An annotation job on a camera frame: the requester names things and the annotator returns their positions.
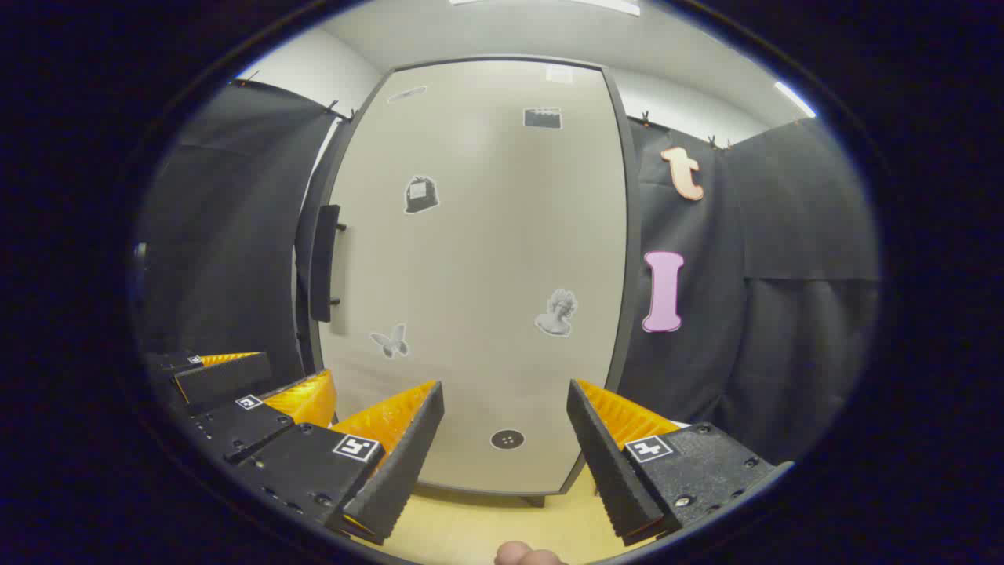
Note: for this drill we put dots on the long ceiling light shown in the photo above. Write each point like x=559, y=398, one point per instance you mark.
x=596, y=5
x=794, y=99

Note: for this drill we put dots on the black backdrop cloth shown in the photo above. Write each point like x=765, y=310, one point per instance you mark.
x=227, y=235

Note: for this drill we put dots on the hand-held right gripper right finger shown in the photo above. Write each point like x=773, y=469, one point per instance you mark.
x=600, y=463

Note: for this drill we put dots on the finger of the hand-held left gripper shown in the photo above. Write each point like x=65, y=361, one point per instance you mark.
x=223, y=378
x=243, y=428

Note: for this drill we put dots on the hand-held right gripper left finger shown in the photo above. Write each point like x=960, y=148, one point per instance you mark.
x=408, y=463

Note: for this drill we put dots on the beige cabinet door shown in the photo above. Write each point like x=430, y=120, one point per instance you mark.
x=486, y=275

